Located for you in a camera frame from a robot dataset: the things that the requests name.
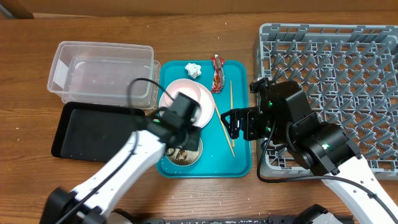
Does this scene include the left wooden chopstick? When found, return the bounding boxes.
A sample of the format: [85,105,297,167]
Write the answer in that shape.
[215,103,235,157]

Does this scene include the pink large plate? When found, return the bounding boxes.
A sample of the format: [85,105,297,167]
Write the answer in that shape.
[158,81,216,129]

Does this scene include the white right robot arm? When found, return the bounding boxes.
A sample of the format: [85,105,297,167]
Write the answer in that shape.
[220,79,397,223]

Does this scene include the right wooden chopstick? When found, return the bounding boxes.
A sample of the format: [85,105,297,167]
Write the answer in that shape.
[229,80,235,148]

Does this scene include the grey bowl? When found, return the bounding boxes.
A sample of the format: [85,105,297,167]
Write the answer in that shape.
[165,139,203,166]

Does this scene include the teal plastic tray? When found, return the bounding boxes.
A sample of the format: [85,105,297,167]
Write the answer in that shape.
[156,60,252,178]

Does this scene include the clear plastic bin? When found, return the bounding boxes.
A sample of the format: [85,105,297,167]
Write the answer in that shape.
[47,41,160,110]

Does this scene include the black waste tray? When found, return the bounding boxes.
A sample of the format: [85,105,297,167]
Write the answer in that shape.
[51,102,145,162]

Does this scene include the grey dishwasher rack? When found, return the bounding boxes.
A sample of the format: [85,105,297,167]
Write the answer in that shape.
[253,23,397,180]

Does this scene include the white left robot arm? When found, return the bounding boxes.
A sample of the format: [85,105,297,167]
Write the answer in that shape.
[40,106,200,223]

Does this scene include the rice and food leftovers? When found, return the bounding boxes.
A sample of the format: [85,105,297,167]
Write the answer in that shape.
[167,149,200,166]

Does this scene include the wooden chopstick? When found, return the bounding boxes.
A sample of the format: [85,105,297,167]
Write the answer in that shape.
[229,80,235,148]
[215,103,235,157]

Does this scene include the red snack wrapper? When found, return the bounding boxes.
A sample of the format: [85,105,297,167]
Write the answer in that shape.
[211,54,225,93]

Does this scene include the white napkin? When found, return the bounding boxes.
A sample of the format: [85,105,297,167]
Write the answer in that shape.
[185,63,201,79]

